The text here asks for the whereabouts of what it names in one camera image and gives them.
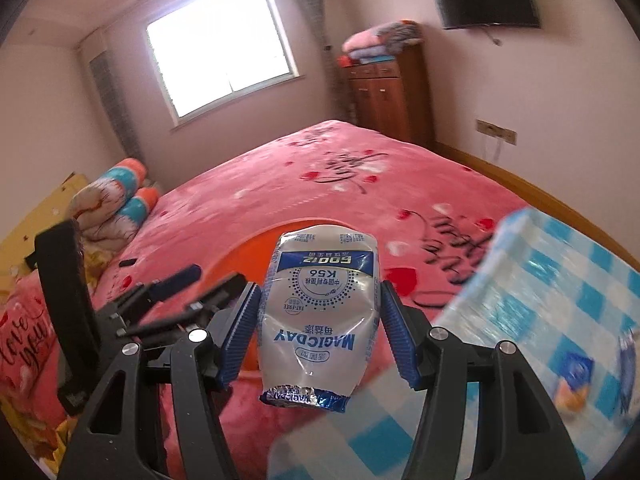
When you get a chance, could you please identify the wall socket strip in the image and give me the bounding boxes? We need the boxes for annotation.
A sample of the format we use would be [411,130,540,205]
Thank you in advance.
[475,119,517,145]

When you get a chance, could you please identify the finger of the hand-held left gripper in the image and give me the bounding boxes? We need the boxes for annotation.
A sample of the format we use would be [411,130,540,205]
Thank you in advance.
[147,264,199,298]
[131,275,247,341]

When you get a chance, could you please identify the pink script print pillow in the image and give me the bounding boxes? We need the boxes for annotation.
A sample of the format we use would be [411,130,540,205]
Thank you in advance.
[0,275,71,441]

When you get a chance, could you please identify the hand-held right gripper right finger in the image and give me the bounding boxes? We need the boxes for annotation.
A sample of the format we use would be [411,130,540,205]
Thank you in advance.
[380,280,586,480]

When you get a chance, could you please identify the blue orange snack packet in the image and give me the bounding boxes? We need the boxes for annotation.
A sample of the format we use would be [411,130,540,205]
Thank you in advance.
[552,352,596,413]

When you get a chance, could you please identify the pink printed blanket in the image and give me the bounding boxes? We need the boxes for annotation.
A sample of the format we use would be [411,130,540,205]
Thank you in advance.
[70,120,531,480]

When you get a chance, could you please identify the stack of folded blankets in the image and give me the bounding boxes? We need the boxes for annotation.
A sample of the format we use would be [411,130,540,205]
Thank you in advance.
[337,20,426,68]

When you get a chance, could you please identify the white blue milk pouch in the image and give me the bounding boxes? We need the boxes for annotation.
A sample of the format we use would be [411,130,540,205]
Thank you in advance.
[259,225,383,413]

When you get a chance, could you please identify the rolled orange blue quilt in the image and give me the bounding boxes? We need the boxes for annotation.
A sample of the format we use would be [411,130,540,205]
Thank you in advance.
[70,157,161,248]

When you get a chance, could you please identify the blue white checked cloth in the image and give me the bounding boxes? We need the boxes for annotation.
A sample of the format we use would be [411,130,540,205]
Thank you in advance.
[267,205,640,480]

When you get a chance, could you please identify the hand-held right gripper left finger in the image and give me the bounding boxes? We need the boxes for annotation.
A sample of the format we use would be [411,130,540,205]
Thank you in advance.
[57,282,263,480]

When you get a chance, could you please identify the grey patterned curtain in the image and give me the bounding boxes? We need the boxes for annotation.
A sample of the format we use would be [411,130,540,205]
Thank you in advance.
[87,52,143,161]
[292,0,351,121]

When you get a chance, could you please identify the yellow patterned sheet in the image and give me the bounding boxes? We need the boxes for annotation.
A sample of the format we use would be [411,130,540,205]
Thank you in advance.
[0,172,91,281]

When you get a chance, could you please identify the brown wooden cabinet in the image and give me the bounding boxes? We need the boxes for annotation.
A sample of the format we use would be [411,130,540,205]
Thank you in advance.
[345,42,436,148]

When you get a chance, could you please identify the wooden bed frame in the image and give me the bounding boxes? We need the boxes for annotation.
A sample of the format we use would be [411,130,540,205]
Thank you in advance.
[435,142,640,271]

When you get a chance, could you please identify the orange plastic basin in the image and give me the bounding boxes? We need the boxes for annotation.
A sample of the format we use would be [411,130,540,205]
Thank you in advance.
[218,217,353,373]

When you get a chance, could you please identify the bright window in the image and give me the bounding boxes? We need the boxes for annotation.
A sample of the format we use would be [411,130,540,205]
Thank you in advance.
[145,0,306,128]

